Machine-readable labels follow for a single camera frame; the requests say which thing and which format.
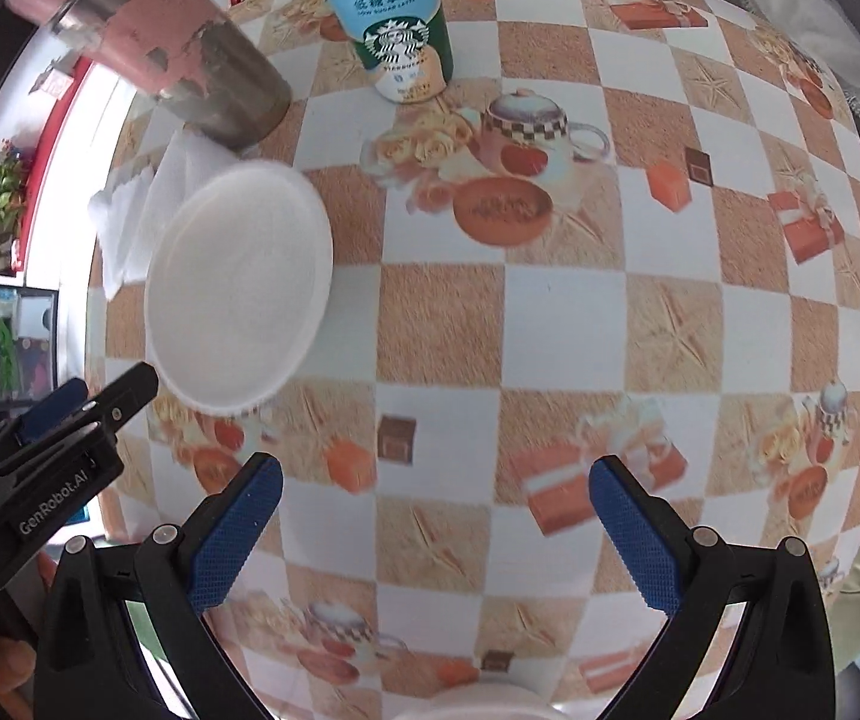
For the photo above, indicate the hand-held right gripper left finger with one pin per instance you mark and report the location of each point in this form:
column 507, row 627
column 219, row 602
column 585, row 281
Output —
column 239, row 532

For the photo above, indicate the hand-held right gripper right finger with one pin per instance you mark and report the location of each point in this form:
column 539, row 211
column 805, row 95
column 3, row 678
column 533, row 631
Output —
column 640, row 540

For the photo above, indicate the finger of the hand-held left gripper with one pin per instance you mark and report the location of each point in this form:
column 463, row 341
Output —
column 55, row 405
column 119, row 397

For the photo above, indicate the white bowl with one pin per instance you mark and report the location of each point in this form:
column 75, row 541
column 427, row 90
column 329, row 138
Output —
column 239, row 285

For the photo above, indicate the person's left hand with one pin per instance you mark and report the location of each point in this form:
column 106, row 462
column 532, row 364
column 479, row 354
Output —
column 6, row 660

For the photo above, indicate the white tissue paper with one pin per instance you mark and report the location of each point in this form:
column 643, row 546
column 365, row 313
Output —
column 130, row 202

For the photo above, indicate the checkered printed tablecloth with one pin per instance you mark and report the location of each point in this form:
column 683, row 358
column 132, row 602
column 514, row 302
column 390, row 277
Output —
column 587, row 315

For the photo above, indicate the red shelf edge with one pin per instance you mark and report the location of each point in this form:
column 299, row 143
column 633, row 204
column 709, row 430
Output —
column 55, row 135

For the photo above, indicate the pink steel thermos cup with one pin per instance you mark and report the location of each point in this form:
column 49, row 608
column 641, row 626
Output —
column 160, row 37

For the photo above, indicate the blue green drink bottle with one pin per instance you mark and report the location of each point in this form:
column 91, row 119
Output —
column 392, row 22

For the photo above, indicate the white grey blanket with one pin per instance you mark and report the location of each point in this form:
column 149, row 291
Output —
column 797, row 7

